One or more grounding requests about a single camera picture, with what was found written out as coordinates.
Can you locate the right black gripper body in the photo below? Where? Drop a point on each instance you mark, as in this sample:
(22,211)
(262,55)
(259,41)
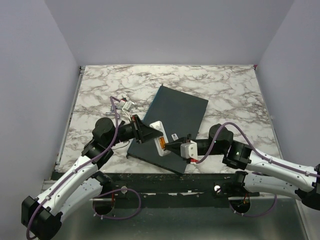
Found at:
(205,146)

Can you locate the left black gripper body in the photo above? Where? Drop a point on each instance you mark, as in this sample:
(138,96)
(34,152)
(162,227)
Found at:
(136,129)

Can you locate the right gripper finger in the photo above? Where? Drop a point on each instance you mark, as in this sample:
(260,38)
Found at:
(176,151)
(175,145)

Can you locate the orange battery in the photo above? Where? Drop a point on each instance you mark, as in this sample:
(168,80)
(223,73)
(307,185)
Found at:
(162,142)

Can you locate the white remote control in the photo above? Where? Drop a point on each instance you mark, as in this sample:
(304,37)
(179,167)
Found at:
(158,125)

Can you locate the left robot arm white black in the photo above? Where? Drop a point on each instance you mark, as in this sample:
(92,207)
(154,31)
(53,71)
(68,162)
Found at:
(44,215)

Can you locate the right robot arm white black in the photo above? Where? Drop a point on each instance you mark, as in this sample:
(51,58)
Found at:
(259,171)

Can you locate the dark flat metal box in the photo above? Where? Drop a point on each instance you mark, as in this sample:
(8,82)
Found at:
(180,114)

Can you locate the chrome metal fitting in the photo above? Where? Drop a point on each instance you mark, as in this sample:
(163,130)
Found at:
(111,112)

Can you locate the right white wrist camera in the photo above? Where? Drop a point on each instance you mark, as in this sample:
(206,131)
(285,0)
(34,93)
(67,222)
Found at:
(183,156)

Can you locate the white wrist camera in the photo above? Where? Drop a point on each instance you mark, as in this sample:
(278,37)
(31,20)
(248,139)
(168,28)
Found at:
(126,105)
(183,156)

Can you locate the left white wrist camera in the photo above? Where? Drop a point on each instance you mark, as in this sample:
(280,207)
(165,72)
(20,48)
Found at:
(126,105)

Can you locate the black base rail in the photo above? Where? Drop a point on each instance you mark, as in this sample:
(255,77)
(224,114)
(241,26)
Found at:
(154,191)

